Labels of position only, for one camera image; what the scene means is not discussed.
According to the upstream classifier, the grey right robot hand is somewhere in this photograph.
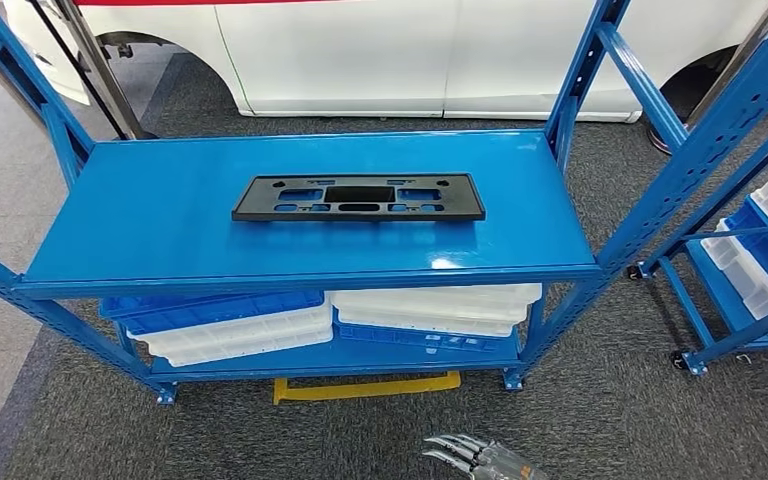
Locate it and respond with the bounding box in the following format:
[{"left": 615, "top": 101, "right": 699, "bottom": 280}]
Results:
[{"left": 422, "top": 434, "right": 548, "bottom": 480}]

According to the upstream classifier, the low white plastic crate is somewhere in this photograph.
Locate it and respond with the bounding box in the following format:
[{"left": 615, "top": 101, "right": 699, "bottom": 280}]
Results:
[{"left": 700, "top": 218, "right": 768, "bottom": 338}]

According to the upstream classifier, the white plastic compartment tray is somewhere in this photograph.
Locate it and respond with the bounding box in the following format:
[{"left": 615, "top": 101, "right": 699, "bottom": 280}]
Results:
[{"left": 126, "top": 301, "right": 334, "bottom": 368}]

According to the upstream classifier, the white car with red stripe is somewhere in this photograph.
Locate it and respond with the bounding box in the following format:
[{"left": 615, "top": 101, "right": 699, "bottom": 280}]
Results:
[{"left": 2, "top": 0, "right": 768, "bottom": 125}]

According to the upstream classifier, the large blue metal shelf rack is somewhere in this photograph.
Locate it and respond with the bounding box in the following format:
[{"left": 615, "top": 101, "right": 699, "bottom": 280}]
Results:
[{"left": 0, "top": 0, "right": 768, "bottom": 407}]

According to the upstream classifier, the yellow floor tape marker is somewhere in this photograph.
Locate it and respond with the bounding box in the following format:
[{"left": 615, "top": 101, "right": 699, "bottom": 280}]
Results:
[{"left": 273, "top": 370, "right": 462, "bottom": 407}]

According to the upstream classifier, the small blue wheeled rack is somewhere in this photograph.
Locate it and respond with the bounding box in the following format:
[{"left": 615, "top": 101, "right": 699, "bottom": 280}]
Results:
[{"left": 627, "top": 119, "right": 768, "bottom": 378}]

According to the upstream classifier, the black plastic plate frame part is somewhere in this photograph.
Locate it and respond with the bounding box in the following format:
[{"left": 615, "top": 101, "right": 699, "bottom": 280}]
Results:
[{"left": 231, "top": 173, "right": 487, "bottom": 224}]

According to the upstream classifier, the blue plastic compartment tray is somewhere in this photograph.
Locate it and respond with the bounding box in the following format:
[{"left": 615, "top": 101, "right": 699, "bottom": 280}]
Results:
[{"left": 99, "top": 290, "right": 325, "bottom": 336}]

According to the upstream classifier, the flat blue plastic tray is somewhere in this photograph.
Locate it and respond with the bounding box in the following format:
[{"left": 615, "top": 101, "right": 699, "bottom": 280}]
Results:
[{"left": 334, "top": 323, "right": 505, "bottom": 354}]

